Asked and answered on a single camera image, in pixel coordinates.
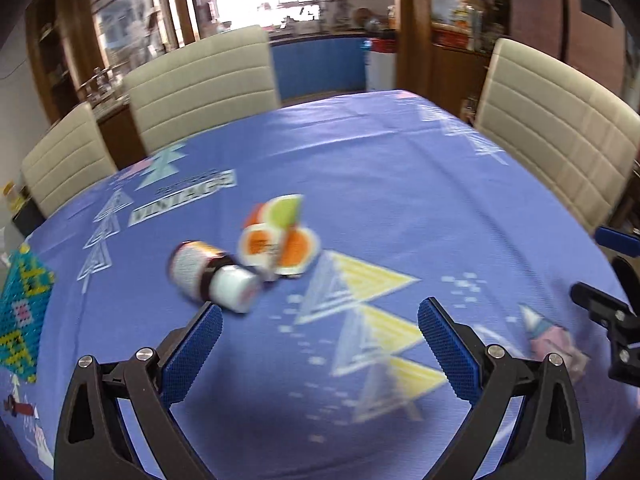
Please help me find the blue kitchen counter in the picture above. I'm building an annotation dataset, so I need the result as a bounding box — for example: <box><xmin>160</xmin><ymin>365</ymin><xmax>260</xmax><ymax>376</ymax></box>
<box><xmin>270</xmin><ymin>30</ymin><xmax>368</xmax><ymax>103</ymax></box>

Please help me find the brown medicine bottle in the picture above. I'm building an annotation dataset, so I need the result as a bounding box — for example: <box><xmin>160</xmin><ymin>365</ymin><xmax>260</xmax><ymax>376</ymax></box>
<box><xmin>167</xmin><ymin>241</ymin><xmax>263</xmax><ymax>315</ymax></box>

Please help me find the wooden glass display cabinet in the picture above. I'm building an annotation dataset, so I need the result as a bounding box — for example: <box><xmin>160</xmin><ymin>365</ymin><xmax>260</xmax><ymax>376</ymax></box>
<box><xmin>25</xmin><ymin>0</ymin><xmax>211</xmax><ymax>126</ymax></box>

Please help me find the small cream quilted chair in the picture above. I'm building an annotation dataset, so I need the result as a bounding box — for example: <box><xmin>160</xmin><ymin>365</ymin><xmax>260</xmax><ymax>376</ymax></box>
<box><xmin>21</xmin><ymin>102</ymin><xmax>118</xmax><ymax>218</ymax></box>

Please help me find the white water dispenser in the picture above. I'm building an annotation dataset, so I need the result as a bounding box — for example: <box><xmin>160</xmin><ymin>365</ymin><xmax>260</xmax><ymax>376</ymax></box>
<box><xmin>364</xmin><ymin>30</ymin><xmax>398</xmax><ymax>93</ymax></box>

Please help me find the wooden shelf cabinet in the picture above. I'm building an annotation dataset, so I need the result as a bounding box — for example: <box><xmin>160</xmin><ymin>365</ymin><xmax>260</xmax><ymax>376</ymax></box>
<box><xmin>395</xmin><ymin>0</ymin><xmax>511</xmax><ymax>116</ymax></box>

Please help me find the beaded tissue box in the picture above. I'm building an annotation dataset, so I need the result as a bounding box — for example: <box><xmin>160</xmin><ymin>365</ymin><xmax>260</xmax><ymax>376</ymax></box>
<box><xmin>0</xmin><ymin>242</ymin><xmax>56</xmax><ymax>383</ymax></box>

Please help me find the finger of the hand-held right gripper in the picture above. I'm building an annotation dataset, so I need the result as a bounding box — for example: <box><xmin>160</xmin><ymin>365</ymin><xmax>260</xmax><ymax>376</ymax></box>
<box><xmin>594</xmin><ymin>226</ymin><xmax>640</xmax><ymax>257</ymax></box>
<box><xmin>571</xmin><ymin>282</ymin><xmax>632</xmax><ymax>327</ymax></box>

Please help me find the orange green jelly cup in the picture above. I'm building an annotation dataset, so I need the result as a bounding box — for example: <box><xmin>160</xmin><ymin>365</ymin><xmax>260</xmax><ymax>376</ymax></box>
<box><xmin>237</xmin><ymin>194</ymin><xmax>321</xmax><ymax>281</ymax></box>

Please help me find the large cream quilted chair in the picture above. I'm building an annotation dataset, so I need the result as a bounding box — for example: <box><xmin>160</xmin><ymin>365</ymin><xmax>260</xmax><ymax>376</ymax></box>
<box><xmin>474</xmin><ymin>37</ymin><xmax>640</xmax><ymax>236</ymax></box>

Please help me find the yellow jar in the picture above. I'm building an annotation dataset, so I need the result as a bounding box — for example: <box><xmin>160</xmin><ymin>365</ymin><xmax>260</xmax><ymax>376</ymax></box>
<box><xmin>1</xmin><ymin>180</ymin><xmax>23</xmax><ymax>211</ymax></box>

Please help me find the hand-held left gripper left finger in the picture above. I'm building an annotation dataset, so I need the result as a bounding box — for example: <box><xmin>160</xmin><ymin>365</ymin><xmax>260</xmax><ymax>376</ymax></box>
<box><xmin>52</xmin><ymin>301</ymin><xmax>224</xmax><ymax>480</ymax></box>

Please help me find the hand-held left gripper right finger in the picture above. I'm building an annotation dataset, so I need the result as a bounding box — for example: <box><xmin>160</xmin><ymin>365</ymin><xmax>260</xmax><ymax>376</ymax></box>
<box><xmin>417</xmin><ymin>297</ymin><xmax>587</xmax><ymax>480</ymax></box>

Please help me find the blue printed tablecloth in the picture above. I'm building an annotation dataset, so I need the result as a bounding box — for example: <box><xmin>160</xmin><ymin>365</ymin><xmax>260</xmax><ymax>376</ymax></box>
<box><xmin>0</xmin><ymin>89</ymin><xmax>631</xmax><ymax>480</ymax></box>

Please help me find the copper coloured refrigerator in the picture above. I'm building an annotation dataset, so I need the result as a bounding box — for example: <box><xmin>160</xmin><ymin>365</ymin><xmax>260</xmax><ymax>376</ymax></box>
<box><xmin>505</xmin><ymin>0</ymin><xmax>640</xmax><ymax>111</ymax></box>

